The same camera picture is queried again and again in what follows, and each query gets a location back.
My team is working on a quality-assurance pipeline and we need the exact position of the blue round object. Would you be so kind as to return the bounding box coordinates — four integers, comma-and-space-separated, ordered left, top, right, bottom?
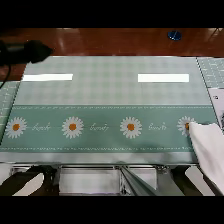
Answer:
167, 30, 183, 42

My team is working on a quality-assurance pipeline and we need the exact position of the white printed garment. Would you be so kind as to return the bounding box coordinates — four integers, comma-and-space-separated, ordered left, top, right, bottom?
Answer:
207, 86, 224, 126

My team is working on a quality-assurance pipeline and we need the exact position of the silver frame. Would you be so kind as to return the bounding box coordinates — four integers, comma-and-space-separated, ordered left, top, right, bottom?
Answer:
0, 161, 224, 197

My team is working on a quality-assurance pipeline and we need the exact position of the black cable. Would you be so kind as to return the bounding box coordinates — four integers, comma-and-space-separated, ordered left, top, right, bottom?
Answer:
0, 62, 12, 91

